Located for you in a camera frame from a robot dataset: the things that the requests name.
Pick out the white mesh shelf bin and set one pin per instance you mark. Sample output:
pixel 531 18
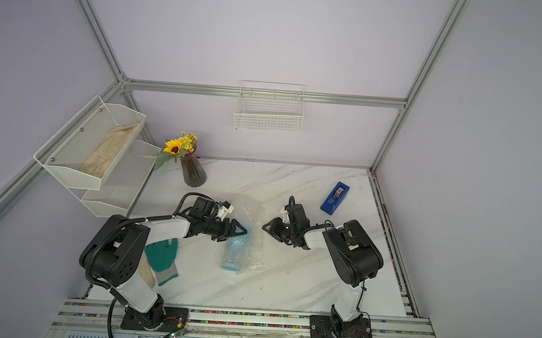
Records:
pixel 124 184
pixel 63 155

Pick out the blue tape dispenser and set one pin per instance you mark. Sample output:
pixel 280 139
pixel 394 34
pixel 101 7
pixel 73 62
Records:
pixel 330 205

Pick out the dark ribbed vase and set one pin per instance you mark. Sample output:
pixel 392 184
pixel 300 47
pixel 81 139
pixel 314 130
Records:
pixel 193 172

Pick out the clear bubble wrap sheet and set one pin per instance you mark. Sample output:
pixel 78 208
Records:
pixel 252 213

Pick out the white mesh lower shelf bin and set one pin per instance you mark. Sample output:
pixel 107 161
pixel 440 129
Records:
pixel 124 184

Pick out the aluminium frame post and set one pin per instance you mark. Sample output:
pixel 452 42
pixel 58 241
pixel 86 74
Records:
pixel 453 18

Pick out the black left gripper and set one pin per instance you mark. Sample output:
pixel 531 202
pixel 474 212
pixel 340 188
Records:
pixel 230 232

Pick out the yellow sunflower bouquet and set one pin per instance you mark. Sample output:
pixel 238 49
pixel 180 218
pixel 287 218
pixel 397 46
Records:
pixel 176 149

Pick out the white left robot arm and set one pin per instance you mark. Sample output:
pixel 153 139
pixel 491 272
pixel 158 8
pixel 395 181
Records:
pixel 111 259

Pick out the beige glove on table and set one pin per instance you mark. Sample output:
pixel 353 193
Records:
pixel 146 272

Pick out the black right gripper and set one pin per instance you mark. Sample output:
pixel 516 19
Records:
pixel 275 229

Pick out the beige glove in bin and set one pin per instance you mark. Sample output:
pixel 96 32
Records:
pixel 101 159

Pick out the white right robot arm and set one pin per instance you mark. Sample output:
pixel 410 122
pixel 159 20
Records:
pixel 354 255

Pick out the blue wine glass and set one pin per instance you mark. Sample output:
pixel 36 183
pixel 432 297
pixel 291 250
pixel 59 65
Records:
pixel 235 252

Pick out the pink tape roll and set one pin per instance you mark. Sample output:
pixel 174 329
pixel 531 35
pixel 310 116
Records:
pixel 338 192

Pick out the green glove on table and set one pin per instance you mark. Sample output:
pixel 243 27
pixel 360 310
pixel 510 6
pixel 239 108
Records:
pixel 161 257

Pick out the white mesh upper shelf bin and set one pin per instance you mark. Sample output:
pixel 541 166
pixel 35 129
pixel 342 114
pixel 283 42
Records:
pixel 63 155

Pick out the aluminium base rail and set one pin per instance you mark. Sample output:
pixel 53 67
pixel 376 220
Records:
pixel 101 319

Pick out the white wire wall basket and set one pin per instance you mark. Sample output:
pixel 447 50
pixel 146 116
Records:
pixel 270 106

